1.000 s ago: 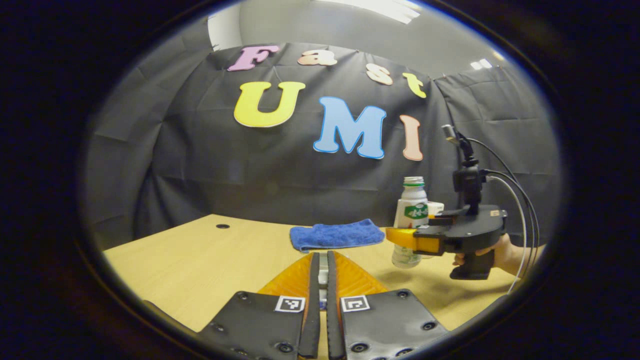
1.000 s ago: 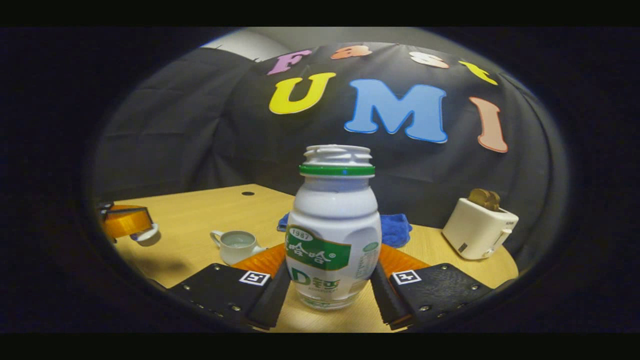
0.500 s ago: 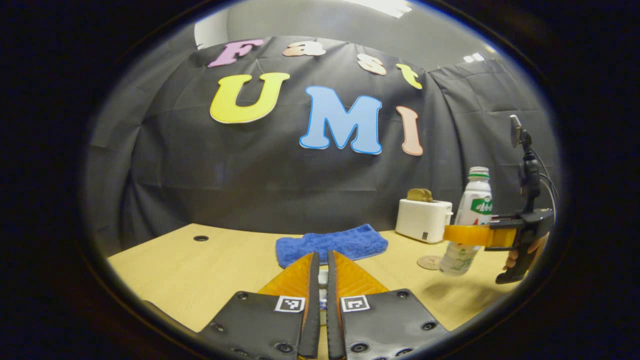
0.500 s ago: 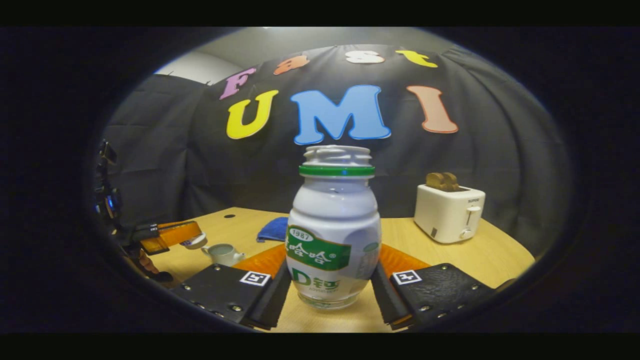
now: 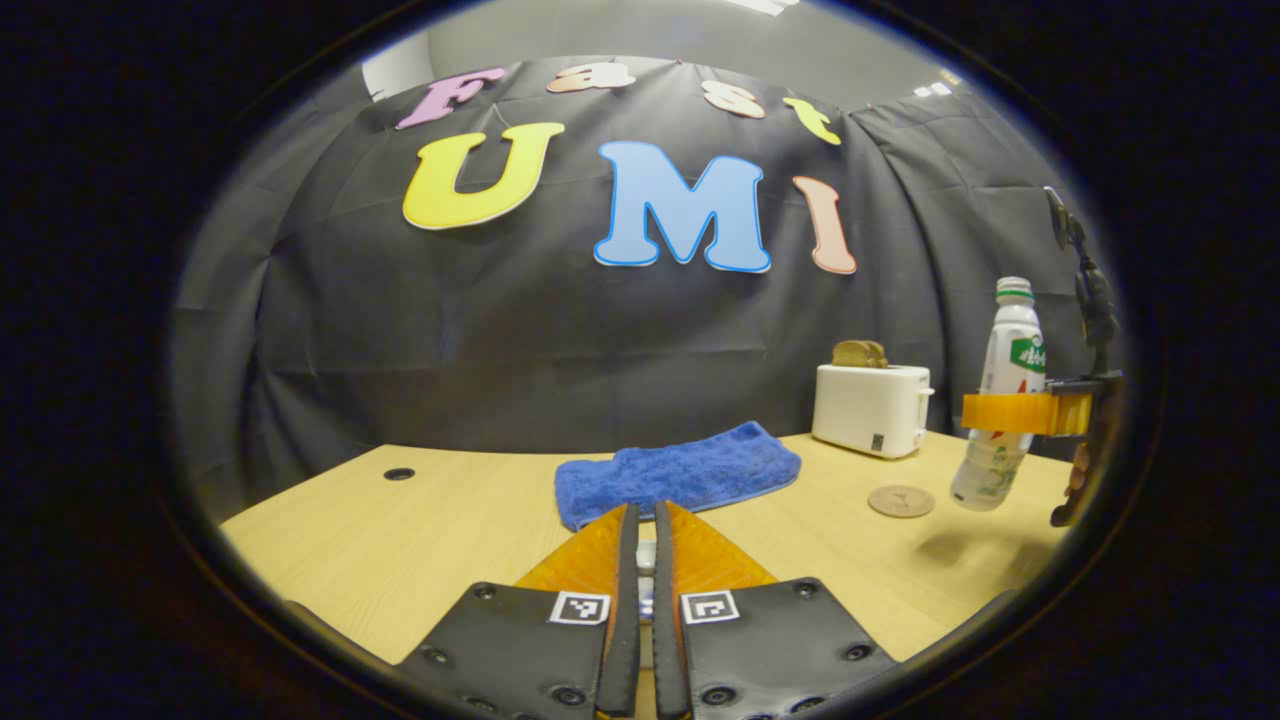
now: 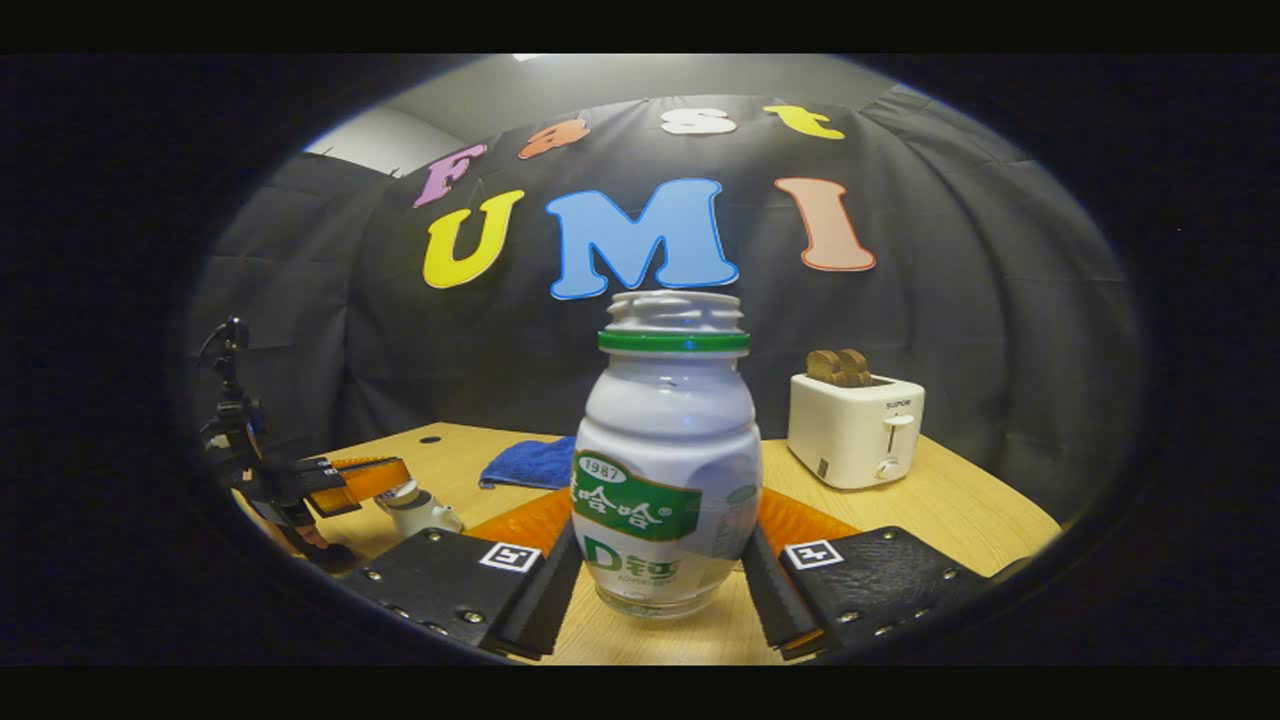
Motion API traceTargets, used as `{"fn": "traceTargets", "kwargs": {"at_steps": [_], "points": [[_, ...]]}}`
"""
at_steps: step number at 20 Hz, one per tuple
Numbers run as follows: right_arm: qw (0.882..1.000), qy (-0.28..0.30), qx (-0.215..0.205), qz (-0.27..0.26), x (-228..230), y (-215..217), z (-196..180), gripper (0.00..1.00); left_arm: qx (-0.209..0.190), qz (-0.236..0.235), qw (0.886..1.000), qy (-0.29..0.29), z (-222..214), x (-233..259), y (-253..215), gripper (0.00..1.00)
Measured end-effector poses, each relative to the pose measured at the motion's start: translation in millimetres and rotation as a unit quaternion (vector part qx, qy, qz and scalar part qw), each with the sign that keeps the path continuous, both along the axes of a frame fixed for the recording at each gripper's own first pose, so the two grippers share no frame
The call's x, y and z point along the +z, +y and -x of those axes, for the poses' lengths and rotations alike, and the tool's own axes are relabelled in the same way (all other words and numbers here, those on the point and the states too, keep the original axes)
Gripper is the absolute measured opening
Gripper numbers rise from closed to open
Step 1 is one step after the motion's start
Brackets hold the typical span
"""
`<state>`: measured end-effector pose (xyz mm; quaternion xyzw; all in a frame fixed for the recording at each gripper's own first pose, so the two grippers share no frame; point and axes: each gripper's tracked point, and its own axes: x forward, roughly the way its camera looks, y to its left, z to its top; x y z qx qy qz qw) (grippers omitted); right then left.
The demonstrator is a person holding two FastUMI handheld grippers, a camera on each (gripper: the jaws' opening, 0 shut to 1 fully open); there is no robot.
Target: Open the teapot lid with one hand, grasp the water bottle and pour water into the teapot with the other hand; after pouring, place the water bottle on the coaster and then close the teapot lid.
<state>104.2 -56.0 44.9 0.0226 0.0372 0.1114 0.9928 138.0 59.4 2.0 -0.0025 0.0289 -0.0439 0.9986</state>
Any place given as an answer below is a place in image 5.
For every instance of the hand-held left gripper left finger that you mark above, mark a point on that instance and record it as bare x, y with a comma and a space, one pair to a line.
628, 620

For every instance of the small ceiling light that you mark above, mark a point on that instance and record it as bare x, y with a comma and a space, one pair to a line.
933, 89

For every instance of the ceiling light panel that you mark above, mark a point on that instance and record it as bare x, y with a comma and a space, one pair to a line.
760, 5

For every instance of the black backdrop cloth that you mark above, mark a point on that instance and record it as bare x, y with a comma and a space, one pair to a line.
560, 340

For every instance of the round wooden coaster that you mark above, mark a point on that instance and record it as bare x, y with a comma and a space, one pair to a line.
900, 501

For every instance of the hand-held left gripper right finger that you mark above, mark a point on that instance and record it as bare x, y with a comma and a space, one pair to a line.
665, 640

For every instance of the blue towel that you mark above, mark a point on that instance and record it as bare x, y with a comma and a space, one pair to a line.
680, 470

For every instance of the white toaster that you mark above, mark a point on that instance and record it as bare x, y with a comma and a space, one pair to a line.
865, 410

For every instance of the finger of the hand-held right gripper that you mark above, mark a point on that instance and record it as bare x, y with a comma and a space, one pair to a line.
1010, 412

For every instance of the white water bottle green label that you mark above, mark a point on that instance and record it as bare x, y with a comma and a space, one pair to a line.
1005, 340

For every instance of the brown bread slice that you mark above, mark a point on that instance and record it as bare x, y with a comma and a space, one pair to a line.
860, 354

